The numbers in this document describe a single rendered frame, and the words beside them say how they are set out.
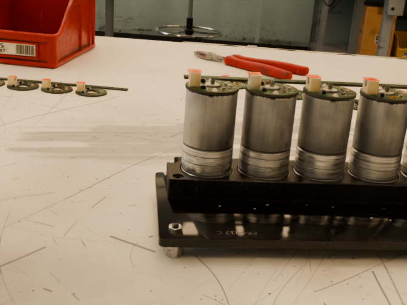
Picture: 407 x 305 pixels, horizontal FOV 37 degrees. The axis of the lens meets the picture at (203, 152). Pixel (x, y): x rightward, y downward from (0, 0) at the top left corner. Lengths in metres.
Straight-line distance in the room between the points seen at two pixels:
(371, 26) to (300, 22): 0.61
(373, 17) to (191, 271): 4.17
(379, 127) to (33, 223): 0.17
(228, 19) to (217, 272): 4.49
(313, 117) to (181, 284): 0.10
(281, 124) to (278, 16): 4.45
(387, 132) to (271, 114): 0.06
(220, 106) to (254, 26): 4.45
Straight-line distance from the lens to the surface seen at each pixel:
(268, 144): 0.29
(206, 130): 0.28
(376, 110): 0.30
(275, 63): 0.63
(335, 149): 0.30
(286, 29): 4.75
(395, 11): 2.68
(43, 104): 0.47
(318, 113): 0.29
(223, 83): 0.29
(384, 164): 0.31
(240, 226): 0.27
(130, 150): 0.38
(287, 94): 0.28
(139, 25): 4.77
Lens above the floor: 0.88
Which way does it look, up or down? 20 degrees down
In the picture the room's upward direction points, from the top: 4 degrees clockwise
